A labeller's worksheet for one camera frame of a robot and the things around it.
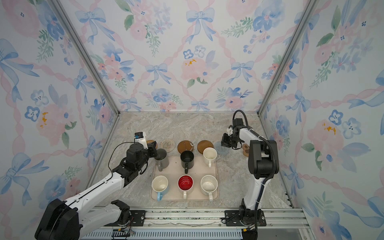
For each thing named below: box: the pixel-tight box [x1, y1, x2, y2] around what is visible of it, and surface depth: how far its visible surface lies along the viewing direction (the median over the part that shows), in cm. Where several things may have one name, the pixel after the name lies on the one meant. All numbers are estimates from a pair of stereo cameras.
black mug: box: [180, 150, 195, 174], surface depth 88 cm
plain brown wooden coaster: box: [197, 140, 214, 155], surface depth 103 cm
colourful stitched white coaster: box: [160, 139, 176, 153], surface depth 102 cm
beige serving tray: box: [150, 156, 219, 201], surface depth 84 cm
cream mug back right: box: [203, 147, 218, 168], surface depth 89 cm
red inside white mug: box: [177, 174, 194, 200], surface depth 81 cm
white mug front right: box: [200, 174, 218, 202], surface depth 80 cm
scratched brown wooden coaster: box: [177, 140, 194, 154], surface depth 102 cm
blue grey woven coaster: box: [214, 141, 231, 156], surface depth 100 cm
